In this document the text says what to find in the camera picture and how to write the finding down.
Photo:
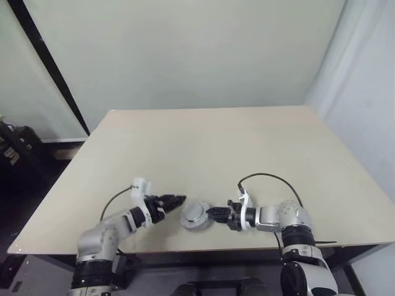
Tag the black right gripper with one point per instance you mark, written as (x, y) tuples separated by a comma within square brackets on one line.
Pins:
[(234, 216)]

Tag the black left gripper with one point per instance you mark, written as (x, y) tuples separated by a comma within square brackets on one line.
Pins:
[(155, 209)]

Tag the silver motor lid circuit board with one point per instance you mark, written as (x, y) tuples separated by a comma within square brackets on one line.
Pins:
[(194, 211)]

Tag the silver motor housing copper windings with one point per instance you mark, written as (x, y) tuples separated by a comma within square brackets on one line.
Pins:
[(197, 227)]

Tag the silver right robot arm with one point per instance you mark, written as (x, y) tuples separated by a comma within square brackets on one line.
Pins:
[(290, 216)]

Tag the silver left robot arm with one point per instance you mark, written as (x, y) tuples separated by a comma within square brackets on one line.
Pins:
[(102, 237)]

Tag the black equipment case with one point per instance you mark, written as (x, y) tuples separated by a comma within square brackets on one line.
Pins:
[(18, 148)]

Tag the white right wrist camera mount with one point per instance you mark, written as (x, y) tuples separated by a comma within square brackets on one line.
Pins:
[(243, 212)]

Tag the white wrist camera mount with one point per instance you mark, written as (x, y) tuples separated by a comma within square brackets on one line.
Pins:
[(243, 212), (140, 186)]

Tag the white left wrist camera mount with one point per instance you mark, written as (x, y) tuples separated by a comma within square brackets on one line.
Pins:
[(140, 186)]

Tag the black table frame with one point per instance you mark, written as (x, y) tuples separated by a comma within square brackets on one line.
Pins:
[(185, 262)]

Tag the black diagonal frame bar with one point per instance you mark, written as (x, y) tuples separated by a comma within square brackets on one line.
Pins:
[(52, 61)]

